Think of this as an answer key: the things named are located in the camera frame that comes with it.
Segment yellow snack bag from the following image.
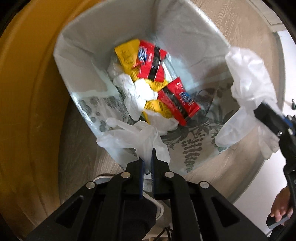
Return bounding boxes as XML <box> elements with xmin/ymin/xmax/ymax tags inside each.
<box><xmin>114</xmin><ymin>39</ymin><xmax>173</xmax><ymax>121</ymax></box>

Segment white lined trash bin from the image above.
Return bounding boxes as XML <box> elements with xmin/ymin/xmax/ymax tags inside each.
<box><xmin>54</xmin><ymin>1</ymin><xmax>238</xmax><ymax>175</ymax></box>

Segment person's right hand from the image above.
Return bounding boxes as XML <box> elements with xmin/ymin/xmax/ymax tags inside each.
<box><xmin>270</xmin><ymin>186</ymin><xmax>293</xmax><ymax>222</ymax></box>

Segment white plastic glove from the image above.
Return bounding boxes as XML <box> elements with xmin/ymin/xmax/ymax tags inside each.
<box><xmin>97</xmin><ymin>118</ymin><xmax>171</xmax><ymax>175</ymax></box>
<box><xmin>215</xmin><ymin>47</ymin><xmax>281</xmax><ymax>160</ymax></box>

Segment person's black trouser legs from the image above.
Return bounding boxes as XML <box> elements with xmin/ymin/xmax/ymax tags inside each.
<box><xmin>89</xmin><ymin>172</ymin><xmax>165</xmax><ymax>240</ymax></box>

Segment red snack wrapper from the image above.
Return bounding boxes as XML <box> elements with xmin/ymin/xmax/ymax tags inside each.
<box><xmin>158</xmin><ymin>77</ymin><xmax>201</xmax><ymax>126</ymax></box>
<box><xmin>133</xmin><ymin>40</ymin><xmax>167</xmax><ymax>82</ymax></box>

